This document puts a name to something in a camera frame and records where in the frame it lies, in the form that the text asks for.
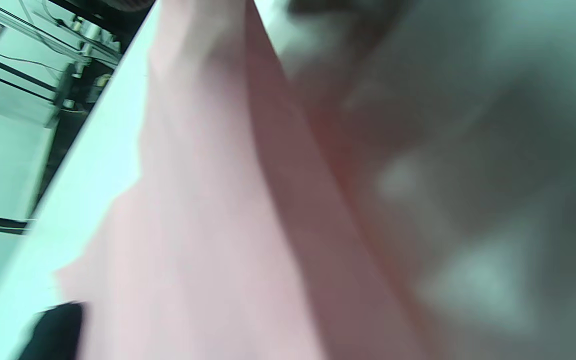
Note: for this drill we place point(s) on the person's left hand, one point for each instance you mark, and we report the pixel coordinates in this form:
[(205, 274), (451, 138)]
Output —
[(55, 332)]

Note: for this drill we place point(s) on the pink cloth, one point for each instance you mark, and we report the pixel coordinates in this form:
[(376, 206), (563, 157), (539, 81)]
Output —
[(208, 200)]

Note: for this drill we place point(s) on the person's right hand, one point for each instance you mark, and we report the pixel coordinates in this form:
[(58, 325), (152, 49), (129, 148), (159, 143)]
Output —
[(493, 150)]

